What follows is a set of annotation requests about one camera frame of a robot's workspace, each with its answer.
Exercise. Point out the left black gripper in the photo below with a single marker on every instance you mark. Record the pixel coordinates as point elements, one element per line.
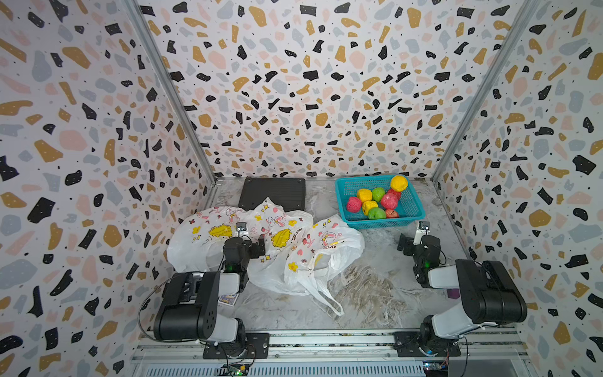
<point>253,251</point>

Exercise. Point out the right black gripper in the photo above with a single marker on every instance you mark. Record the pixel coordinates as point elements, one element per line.
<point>409,245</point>

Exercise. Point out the red apple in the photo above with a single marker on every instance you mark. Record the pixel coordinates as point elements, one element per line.
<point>391,213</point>

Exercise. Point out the green toy fruit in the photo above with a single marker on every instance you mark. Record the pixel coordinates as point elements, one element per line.
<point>376,213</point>
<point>377,194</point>

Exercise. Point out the white plastic bag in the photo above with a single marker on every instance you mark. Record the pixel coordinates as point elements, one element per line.
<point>197,245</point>
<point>319,254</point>
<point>285,249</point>

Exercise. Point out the red toy fruit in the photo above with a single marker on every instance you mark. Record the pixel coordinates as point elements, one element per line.
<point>394,192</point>

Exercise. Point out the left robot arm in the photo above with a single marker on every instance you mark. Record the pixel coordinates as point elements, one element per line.
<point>189,310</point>

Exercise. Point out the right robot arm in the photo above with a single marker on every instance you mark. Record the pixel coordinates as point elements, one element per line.
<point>488,297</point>

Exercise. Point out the teal plastic basket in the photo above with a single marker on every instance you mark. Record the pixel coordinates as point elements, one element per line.
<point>409,207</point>

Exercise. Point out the playing card box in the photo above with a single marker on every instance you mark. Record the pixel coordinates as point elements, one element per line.
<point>228,300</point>

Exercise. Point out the black hard case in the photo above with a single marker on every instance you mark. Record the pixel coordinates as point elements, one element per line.
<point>289,193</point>

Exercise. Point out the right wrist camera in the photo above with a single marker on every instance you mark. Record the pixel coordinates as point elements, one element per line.
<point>423,228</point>

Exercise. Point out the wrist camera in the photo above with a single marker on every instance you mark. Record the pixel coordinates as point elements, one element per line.
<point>423,228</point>
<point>241,229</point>

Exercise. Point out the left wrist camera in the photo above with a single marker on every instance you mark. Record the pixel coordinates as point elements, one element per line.
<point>241,229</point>

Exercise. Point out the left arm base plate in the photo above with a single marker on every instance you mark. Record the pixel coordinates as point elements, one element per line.
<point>253,345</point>

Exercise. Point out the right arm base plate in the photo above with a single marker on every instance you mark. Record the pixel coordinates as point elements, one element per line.
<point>411,344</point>

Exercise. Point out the aluminium front rail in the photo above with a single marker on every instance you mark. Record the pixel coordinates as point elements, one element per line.
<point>357,352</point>

